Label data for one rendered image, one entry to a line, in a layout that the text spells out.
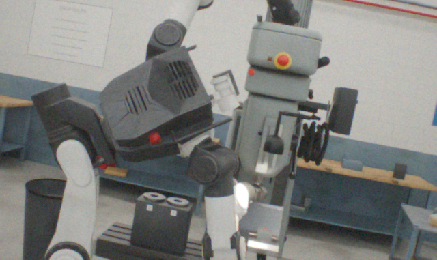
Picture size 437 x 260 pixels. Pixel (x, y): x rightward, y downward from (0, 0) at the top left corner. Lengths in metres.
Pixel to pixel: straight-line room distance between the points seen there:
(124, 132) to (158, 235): 0.70
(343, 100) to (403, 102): 4.28
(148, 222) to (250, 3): 4.61
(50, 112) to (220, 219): 0.59
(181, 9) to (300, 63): 0.45
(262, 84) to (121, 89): 0.59
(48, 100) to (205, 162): 0.50
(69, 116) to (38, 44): 5.50
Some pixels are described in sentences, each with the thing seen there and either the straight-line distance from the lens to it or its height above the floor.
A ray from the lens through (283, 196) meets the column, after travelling 2.23.
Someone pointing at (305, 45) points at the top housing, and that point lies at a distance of 1.59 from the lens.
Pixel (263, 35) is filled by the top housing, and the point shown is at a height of 1.83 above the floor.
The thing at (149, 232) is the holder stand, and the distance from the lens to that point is 1.86.
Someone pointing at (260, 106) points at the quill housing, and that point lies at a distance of 1.71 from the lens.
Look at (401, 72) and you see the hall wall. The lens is 6.27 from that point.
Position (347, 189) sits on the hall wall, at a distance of 6.24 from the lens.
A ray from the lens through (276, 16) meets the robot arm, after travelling 1.76.
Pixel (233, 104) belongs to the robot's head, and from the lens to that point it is 1.44.
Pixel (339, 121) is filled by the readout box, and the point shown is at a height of 1.57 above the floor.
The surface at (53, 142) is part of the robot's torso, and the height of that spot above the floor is 1.39.
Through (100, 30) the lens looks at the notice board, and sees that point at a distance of 6.46.
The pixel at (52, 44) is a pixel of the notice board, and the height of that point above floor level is 1.73.
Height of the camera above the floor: 1.66
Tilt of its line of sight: 4 degrees down
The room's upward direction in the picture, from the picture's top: 10 degrees clockwise
